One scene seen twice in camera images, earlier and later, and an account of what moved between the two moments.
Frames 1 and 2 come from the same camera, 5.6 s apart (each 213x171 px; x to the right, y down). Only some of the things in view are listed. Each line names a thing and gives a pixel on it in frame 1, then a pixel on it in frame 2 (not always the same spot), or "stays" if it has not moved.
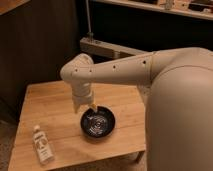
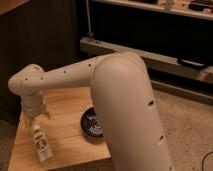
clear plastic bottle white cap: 42,145 stays
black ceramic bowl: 97,124 stays
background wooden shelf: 196,8 stays
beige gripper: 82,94 → 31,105
